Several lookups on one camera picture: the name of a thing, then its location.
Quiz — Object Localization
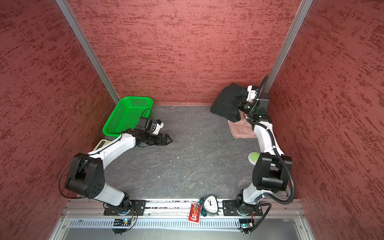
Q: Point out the aluminium corner post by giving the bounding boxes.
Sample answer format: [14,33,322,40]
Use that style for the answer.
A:
[55,0,120,104]
[263,0,313,93]

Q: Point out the red card packet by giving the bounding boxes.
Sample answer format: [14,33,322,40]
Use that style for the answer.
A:
[188,202,202,224]

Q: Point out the left aluminium corner post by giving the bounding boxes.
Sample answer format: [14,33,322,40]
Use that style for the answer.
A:
[55,0,120,104]

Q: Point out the green plastic basket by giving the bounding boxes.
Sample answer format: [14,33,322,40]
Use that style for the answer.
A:
[103,96,154,138]

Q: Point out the right small circuit board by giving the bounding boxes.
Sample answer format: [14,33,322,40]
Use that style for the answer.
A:
[239,219,254,231]

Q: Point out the aluminium front rail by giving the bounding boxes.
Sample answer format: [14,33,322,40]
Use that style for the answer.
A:
[50,199,315,240]

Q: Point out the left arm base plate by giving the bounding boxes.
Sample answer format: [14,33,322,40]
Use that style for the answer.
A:
[103,200,147,216]

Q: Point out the pink shorts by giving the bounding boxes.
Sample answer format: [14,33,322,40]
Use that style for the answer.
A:
[228,119,257,139]

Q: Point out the black corrugated cable hose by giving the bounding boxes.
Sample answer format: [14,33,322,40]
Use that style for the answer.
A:
[248,74,296,233]

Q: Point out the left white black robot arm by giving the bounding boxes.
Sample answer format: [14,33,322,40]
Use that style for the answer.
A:
[64,129,173,216]

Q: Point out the left small circuit board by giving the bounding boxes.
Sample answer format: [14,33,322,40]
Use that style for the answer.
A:
[112,219,132,228]

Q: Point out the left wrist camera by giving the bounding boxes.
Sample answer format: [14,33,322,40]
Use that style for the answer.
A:
[135,117,164,135]

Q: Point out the right aluminium corner post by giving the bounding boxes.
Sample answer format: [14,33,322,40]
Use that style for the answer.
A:
[263,0,313,93]

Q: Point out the black shorts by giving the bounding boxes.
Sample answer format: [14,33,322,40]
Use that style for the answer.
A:
[210,83,248,123]

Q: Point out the white teal alarm clock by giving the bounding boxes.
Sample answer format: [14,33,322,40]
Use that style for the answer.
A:
[199,195,219,217]

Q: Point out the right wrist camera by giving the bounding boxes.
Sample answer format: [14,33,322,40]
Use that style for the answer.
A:
[247,86,270,110]

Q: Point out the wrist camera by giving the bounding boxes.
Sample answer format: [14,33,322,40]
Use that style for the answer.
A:
[247,86,270,110]
[135,117,164,135]

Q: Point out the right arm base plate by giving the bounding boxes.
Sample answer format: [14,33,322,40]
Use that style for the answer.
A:
[222,200,263,217]

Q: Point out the small circuit board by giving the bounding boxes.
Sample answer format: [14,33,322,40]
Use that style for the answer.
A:
[239,219,254,231]
[112,219,132,228]

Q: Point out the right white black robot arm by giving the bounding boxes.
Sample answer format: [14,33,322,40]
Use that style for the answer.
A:
[236,97,296,215]

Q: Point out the beige yellow calculator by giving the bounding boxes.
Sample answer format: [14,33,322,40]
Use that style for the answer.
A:
[88,140,112,155]

